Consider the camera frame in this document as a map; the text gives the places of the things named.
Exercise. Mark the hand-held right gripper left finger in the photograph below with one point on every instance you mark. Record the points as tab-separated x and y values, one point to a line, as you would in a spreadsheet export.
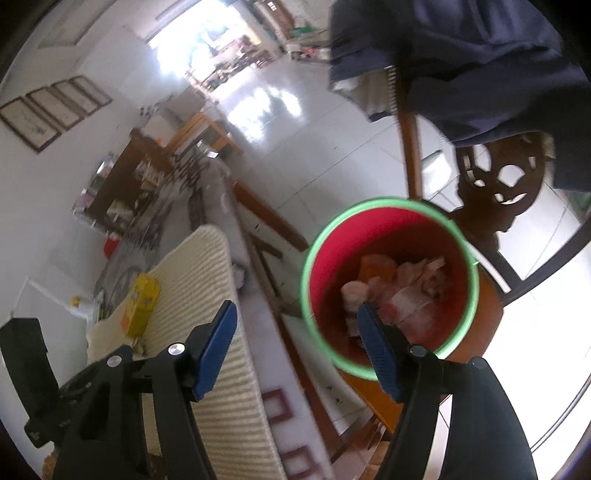
217	344

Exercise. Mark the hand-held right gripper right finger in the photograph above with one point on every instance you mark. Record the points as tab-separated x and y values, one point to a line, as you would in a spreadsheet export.
379	353

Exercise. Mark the pink snack bag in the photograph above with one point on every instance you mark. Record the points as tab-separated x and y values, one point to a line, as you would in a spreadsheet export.
411	304

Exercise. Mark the red bin with green rim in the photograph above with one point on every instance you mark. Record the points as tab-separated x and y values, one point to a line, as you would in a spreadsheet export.
337	258

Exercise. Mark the yellow striped table cloth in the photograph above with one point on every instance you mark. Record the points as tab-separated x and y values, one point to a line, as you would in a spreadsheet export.
231	415

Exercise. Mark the clear bottle with yellow cap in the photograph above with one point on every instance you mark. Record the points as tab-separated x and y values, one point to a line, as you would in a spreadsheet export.
76	302

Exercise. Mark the yellow box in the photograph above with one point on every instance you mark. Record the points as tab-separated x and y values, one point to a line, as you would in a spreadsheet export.
143	304

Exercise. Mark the wooden stool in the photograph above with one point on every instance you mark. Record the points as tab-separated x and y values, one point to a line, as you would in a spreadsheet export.
489	314

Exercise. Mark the red floor container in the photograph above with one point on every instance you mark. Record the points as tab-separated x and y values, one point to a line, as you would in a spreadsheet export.
112	245

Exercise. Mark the wooden bench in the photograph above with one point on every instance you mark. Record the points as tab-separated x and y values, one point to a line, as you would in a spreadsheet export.
138	166

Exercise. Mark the carved wooden chair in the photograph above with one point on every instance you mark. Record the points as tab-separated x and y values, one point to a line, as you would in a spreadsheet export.
489	184

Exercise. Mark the dark blue jacket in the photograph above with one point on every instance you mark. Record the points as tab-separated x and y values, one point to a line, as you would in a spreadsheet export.
485	60

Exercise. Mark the dark framed wall picture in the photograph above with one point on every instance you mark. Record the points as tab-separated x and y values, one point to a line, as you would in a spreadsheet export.
30	124
55	108
92	91
76	98

